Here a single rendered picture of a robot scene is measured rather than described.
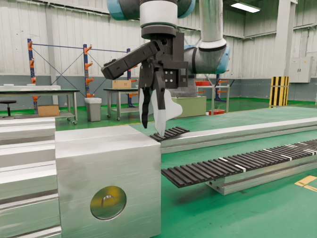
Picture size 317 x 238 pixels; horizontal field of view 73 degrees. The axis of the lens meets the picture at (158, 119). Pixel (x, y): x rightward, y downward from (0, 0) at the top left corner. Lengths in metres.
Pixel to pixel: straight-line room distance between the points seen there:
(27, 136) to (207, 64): 0.76
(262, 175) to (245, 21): 13.67
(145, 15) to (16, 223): 0.37
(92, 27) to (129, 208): 8.33
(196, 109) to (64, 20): 7.57
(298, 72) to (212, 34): 10.94
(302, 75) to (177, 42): 11.32
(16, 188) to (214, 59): 0.85
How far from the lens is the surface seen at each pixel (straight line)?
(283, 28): 6.84
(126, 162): 0.19
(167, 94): 0.43
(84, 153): 0.18
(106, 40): 8.56
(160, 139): 0.45
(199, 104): 1.01
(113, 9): 0.63
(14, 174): 0.19
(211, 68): 0.96
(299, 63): 11.82
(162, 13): 0.44
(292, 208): 0.33
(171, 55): 0.46
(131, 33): 9.04
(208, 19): 0.92
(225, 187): 0.32
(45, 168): 0.19
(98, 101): 5.37
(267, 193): 0.35
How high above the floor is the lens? 0.93
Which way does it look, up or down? 10 degrees down
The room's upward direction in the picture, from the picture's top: straight up
